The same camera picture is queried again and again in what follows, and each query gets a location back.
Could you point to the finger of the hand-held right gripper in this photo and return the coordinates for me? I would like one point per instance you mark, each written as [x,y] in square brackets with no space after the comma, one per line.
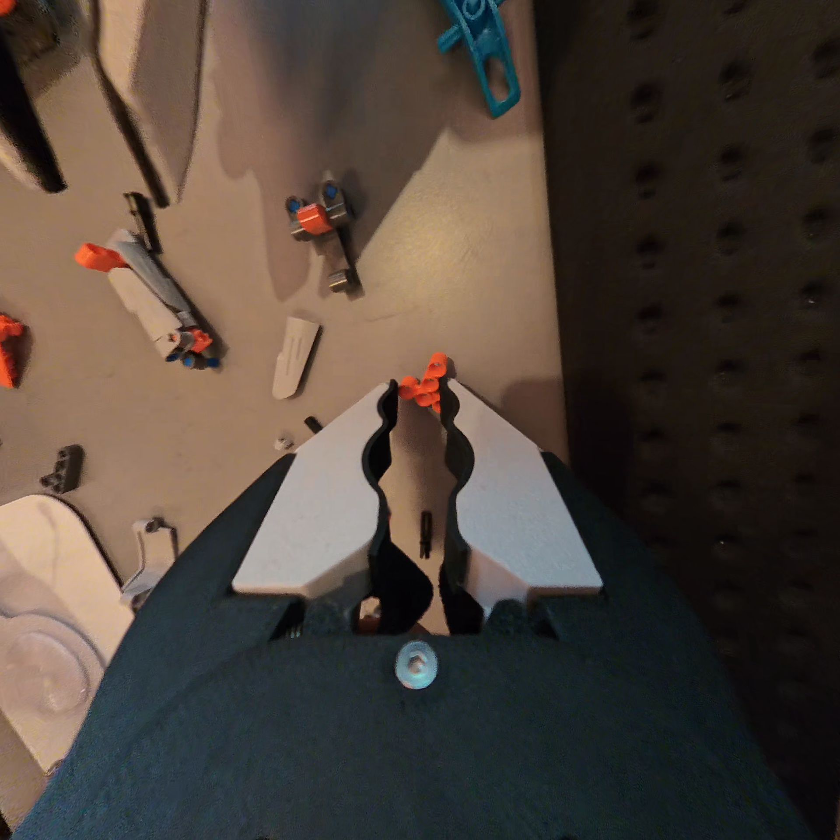
[157,85]
[26,131]

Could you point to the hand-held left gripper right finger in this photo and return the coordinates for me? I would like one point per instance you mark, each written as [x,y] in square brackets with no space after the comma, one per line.
[525,525]

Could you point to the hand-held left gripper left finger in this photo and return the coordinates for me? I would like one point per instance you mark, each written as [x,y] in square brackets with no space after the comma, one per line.
[302,525]

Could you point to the black axle pin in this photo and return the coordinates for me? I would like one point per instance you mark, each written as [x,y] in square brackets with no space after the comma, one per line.
[141,220]
[313,425]

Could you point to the orange connector with blue pins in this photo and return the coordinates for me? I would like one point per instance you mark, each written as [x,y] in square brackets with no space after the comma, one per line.
[312,220]

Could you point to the white pointed panel piece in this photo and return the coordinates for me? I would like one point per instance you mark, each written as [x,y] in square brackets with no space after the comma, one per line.
[295,358]

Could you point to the orange wedge piece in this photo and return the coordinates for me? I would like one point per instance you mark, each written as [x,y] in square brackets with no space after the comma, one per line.
[10,351]

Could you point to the dark grey short beam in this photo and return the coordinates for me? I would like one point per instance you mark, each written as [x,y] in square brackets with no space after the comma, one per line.
[64,469]

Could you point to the white book stand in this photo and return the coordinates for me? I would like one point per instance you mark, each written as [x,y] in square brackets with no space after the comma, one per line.
[46,590]

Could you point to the blue plastic tool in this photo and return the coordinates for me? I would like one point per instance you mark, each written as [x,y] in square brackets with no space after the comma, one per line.
[485,52]

